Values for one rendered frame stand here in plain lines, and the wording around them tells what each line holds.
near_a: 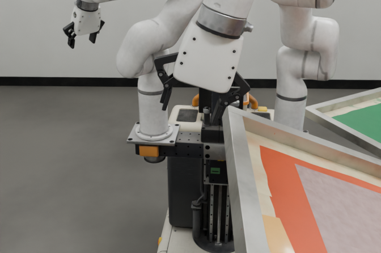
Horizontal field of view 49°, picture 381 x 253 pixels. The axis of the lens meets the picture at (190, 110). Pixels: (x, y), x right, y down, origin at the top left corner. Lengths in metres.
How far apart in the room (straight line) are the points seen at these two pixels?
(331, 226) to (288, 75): 0.54
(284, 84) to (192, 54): 0.64
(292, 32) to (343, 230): 0.55
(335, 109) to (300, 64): 0.89
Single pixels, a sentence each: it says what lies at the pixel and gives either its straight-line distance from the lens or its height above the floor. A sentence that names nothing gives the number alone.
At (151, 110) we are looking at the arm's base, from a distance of 1.33.
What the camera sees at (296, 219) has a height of 1.29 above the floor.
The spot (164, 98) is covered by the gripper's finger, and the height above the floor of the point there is 1.52.
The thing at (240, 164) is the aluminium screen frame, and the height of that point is 1.37.
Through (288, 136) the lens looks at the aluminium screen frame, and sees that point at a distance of 1.07.
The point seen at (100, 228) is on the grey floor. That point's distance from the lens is 2.81.
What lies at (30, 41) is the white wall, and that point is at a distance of 5.02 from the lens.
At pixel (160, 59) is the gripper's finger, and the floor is 1.58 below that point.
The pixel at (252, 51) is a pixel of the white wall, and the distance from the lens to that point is 4.71.
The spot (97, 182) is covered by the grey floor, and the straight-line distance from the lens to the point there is 3.22.
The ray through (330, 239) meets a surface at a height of 1.27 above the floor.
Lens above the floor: 1.80
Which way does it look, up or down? 25 degrees down
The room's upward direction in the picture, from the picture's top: straight up
